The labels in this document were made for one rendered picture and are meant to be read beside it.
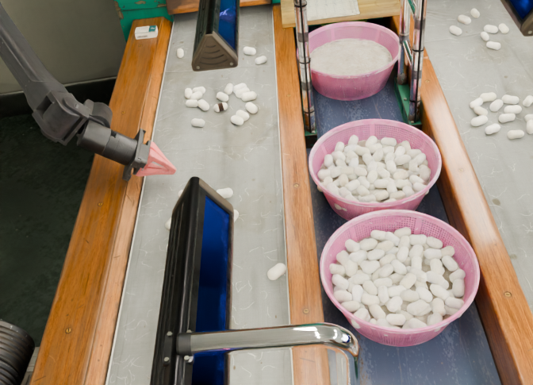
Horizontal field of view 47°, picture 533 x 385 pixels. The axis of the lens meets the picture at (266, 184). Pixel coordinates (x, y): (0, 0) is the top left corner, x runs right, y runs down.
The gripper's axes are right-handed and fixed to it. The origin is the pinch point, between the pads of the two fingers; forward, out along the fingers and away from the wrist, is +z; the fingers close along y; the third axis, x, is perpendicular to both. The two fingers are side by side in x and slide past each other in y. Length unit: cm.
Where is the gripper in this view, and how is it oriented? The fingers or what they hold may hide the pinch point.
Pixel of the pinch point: (171, 170)
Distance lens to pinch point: 131.7
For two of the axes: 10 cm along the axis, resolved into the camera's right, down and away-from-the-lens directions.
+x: -5.4, 6.3, 5.6
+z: 8.4, 3.7, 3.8
